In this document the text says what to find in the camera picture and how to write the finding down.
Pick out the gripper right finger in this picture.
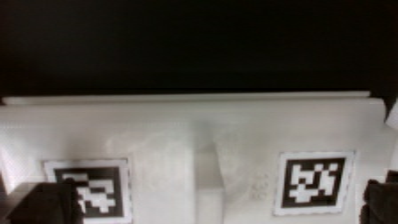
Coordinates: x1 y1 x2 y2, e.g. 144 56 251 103
361 170 398 224

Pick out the white cabinet door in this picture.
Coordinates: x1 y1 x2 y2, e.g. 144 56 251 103
0 105 224 224
196 97 397 224

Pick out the white cabinet body box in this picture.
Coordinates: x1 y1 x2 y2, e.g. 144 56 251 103
0 91 388 111

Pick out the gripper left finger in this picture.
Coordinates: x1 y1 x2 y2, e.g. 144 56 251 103
6 178 84 224

